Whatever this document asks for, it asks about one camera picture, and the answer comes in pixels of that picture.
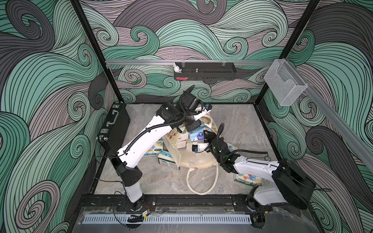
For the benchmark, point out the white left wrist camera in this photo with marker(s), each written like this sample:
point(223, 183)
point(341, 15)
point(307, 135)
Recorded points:
point(202, 111)

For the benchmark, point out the floral canvas tote bag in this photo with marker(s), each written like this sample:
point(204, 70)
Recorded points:
point(189, 150)

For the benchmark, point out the clear acrylic wall holder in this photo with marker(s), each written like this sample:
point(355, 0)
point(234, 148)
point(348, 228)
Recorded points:
point(285, 82)

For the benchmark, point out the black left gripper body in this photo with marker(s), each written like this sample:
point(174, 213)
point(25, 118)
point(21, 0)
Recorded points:
point(191, 126)

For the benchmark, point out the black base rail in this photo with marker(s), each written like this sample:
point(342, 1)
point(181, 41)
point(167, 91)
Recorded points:
point(238, 202)

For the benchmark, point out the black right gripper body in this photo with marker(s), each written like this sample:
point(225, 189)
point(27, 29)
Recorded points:
point(211, 141)

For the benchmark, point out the white slotted cable duct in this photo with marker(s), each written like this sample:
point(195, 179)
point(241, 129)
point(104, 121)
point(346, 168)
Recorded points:
point(170, 219)

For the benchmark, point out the elephant print tissue pack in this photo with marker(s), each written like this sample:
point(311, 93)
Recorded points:
point(248, 179)
point(232, 147)
point(155, 149)

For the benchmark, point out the white rabbit figurine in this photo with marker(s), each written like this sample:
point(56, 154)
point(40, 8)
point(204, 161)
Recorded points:
point(176, 68)

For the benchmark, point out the light blue puppy tissue pack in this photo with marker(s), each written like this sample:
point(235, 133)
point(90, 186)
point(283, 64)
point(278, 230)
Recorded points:
point(198, 133)

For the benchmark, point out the black wall shelf tray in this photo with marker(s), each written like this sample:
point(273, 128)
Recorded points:
point(207, 71)

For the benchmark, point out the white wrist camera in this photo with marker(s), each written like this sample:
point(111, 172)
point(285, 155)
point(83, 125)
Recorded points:
point(199, 147)
point(202, 111)

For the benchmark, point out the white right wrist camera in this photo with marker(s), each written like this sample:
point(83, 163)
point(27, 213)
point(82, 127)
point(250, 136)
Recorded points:
point(199, 147)

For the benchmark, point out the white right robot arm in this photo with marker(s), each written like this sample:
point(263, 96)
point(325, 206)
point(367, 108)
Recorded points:
point(289, 183)

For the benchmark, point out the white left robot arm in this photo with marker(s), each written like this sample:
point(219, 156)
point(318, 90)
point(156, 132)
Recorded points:
point(169, 116)

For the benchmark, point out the black carrying case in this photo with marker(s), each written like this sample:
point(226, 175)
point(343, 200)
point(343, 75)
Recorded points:
point(113, 130)

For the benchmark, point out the pink item on shelf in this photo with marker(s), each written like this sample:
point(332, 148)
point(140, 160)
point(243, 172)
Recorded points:
point(181, 79)

